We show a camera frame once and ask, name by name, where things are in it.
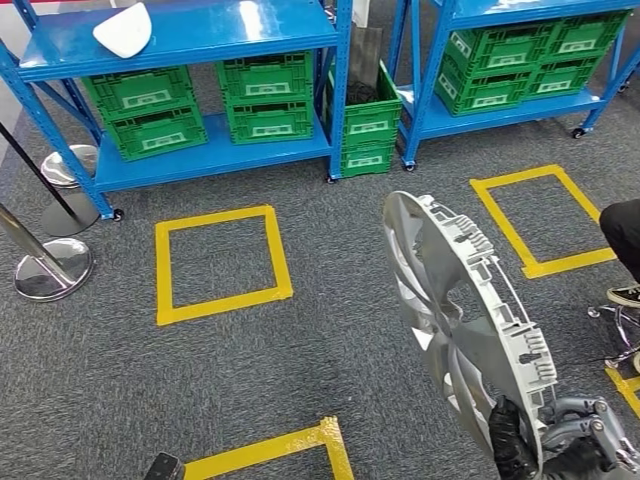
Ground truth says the robot's right grey hand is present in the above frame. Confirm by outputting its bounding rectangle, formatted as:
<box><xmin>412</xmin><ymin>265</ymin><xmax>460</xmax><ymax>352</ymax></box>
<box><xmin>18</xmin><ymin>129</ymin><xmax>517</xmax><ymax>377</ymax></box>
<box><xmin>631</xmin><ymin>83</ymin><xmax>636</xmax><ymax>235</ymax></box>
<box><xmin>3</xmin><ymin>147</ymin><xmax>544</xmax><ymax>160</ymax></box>
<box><xmin>488</xmin><ymin>396</ymin><xmax>640</xmax><ymax>480</ymax></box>

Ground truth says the silver grey wheel hubcap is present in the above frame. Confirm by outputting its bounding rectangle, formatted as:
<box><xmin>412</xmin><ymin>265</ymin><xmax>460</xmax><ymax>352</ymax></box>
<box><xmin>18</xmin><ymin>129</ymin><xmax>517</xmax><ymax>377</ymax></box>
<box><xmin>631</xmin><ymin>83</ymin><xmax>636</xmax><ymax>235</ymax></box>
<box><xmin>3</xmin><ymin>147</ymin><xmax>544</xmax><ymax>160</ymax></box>
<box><xmin>382</xmin><ymin>190</ymin><xmax>558</xmax><ymax>480</ymax></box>

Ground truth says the blue steel shelf rack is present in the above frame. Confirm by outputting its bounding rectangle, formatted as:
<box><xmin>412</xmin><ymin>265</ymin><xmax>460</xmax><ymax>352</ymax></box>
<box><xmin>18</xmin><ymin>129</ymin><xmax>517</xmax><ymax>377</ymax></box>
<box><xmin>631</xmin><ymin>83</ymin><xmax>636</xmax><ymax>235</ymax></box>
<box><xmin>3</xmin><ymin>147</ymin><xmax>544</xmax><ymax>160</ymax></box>
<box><xmin>0</xmin><ymin>0</ymin><xmax>353</xmax><ymax>223</ymax></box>
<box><xmin>387</xmin><ymin>0</ymin><xmax>640</xmax><ymax>175</ymax></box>

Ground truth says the stool with chrome base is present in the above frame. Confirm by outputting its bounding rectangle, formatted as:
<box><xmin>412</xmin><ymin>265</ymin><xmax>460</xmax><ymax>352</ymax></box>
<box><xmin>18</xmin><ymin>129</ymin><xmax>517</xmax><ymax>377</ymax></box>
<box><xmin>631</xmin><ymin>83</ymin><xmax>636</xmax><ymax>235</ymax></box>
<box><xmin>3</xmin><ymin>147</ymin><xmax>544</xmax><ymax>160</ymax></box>
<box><xmin>587</xmin><ymin>303</ymin><xmax>640</xmax><ymax>376</ymax></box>

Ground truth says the person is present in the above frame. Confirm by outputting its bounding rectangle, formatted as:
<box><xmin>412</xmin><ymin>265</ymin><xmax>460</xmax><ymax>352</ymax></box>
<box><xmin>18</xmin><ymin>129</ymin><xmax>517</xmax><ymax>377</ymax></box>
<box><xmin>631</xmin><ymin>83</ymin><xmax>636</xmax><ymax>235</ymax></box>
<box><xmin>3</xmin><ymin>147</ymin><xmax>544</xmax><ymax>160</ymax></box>
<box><xmin>598</xmin><ymin>198</ymin><xmax>640</xmax><ymax>310</ymax></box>

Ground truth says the open green plastic crate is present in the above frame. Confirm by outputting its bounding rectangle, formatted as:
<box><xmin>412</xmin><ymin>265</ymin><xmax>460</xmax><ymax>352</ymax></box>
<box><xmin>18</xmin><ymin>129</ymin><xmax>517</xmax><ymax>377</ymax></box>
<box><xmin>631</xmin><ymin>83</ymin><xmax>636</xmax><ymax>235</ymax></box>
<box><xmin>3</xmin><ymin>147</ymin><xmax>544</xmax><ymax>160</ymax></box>
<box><xmin>322</xmin><ymin>60</ymin><xmax>404</xmax><ymax>150</ymax></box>

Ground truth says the grey felt board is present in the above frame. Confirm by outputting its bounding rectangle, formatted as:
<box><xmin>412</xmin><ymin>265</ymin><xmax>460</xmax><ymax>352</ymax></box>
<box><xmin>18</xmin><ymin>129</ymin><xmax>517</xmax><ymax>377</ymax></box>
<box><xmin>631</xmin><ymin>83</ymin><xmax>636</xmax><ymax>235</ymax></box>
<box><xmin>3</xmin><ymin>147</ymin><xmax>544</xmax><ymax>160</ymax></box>
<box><xmin>347</xmin><ymin>25</ymin><xmax>384</xmax><ymax>87</ymax></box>

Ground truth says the white triangular plastic cover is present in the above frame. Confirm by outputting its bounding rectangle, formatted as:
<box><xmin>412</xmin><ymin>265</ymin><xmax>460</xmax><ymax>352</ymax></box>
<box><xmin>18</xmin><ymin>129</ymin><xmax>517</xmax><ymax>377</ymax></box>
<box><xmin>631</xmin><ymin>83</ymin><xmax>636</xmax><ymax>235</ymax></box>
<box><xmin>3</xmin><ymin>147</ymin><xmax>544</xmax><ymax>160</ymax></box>
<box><xmin>92</xmin><ymin>1</ymin><xmax>152</xmax><ymax>60</ymax></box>

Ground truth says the dark cable bundle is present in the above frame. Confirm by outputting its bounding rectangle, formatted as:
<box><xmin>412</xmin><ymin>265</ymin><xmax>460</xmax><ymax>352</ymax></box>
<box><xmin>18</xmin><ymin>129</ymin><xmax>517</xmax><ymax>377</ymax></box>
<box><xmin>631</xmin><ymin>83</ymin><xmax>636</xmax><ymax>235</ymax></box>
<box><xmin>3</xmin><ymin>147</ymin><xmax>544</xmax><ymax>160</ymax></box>
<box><xmin>345</xmin><ymin>80</ymin><xmax>382</xmax><ymax>107</ymax></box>

